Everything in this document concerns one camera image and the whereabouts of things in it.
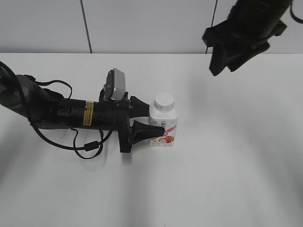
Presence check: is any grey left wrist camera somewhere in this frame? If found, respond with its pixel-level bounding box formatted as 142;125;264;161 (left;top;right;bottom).
103;68;126;101

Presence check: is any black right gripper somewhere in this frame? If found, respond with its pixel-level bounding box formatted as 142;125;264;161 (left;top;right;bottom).
202;0;293;76

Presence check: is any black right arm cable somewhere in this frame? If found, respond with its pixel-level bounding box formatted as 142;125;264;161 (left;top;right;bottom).
289;4;303;24

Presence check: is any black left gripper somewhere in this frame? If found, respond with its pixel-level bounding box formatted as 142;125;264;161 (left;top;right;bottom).
93;92;164;153

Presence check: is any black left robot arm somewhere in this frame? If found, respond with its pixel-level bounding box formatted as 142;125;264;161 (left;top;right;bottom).
0;64;165;154

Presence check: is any white plastic bottle cap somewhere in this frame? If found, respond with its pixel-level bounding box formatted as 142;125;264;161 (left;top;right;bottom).
153;93;175;112

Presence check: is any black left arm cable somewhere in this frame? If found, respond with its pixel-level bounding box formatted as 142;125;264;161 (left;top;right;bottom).
0;61;114;160

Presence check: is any white yili yogurt bottle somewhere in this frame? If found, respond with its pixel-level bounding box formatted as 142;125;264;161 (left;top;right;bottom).
149;102;178;147

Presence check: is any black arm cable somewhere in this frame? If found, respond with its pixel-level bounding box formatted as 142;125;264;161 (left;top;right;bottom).
0;61;114;160
289;4;303;24

